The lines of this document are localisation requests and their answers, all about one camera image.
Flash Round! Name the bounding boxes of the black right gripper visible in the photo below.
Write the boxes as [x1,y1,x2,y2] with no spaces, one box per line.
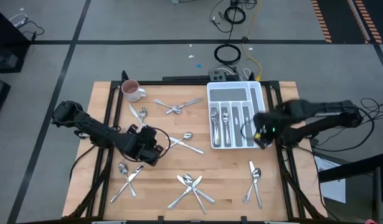
[253,105,288,150]

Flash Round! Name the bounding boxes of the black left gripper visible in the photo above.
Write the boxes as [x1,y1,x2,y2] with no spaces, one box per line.
[121,124,164,166]

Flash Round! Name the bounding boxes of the silver spoon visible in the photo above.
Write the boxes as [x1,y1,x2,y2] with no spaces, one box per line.
[153,98,183,115]
[138,107,148,128]
[169,132,194,148]
[221,110,232,146]
[242,167,262,205]
[118,162,138,199]
[182,173,208,215]

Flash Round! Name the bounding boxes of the silver fork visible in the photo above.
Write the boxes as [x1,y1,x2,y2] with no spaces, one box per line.
[214,108,220,147]
[211,107,220,147]
[210,107,217,147]

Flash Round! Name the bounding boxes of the white cutlery tray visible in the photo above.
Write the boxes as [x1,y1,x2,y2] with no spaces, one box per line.
[206,80,272,150]

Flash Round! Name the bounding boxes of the white ceramic mug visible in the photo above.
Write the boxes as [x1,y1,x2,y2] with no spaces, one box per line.
[121,79,147,103]

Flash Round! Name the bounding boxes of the grey power box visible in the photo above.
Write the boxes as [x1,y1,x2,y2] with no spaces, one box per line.
[209,70,229,82]

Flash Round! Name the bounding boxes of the white paper sheet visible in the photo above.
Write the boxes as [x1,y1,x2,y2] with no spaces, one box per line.
[313,154,348,205]

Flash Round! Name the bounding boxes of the black desk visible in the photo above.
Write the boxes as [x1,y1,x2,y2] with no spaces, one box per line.
[318,151,383,224]

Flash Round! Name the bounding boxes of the black cabinet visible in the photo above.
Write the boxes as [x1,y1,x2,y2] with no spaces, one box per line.
[0,5,31,74]

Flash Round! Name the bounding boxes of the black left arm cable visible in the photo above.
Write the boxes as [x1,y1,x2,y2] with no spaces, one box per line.
[128,125,172,163]

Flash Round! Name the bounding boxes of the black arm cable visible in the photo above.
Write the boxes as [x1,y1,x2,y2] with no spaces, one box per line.
[128,125,172,163]
[240,122,257,140]

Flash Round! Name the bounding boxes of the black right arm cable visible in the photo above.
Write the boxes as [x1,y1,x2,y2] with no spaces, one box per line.
[240,122,257,140]

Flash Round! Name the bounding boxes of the white cables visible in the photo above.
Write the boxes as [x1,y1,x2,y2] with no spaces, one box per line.
[222,66,253,81]

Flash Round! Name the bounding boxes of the black aluminium table frame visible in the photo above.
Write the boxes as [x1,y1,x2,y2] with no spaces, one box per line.
[66,70,331,224]

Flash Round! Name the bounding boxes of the black cable coil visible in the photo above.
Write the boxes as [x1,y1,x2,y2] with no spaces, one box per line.
[214,44,242,66]
[224,5,247,26]

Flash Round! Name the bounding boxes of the black floor cables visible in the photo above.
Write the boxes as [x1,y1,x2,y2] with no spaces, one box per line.
[309,97,383,153]

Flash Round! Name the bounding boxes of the yellow extension cable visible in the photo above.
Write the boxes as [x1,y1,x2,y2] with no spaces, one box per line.
[240,0,263,81]

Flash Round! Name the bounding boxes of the black floor cable bundle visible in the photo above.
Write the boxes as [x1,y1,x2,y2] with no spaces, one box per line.
[209,0,234,34]

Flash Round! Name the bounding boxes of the white charger cable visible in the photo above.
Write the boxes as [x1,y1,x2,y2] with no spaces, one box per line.
[7,12,29,28]

